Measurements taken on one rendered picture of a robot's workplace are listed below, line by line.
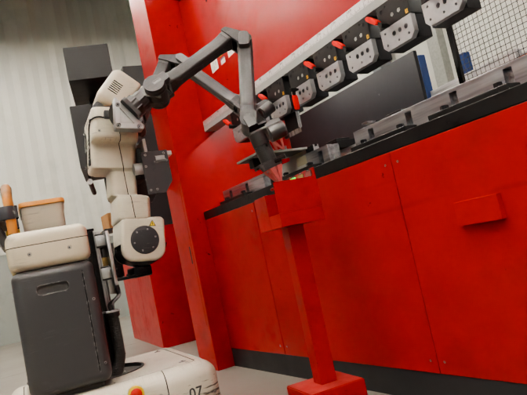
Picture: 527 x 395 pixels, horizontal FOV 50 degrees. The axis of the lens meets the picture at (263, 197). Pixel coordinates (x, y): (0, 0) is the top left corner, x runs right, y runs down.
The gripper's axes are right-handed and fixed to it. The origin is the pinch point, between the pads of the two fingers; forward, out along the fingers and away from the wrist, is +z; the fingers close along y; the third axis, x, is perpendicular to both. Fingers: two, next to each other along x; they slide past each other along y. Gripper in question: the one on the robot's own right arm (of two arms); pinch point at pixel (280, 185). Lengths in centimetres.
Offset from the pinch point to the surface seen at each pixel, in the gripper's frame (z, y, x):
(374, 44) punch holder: -31, 52, -11
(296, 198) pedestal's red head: 6.3, 0.8, -4.6
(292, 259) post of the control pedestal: 24.6, -6.0, 3.9
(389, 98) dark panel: -16, 95, 49
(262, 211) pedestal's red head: 5.7, -6.4, 9.8
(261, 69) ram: -54, 46, 63
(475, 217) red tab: 32, 27, -49
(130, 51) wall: -322, 203, 757
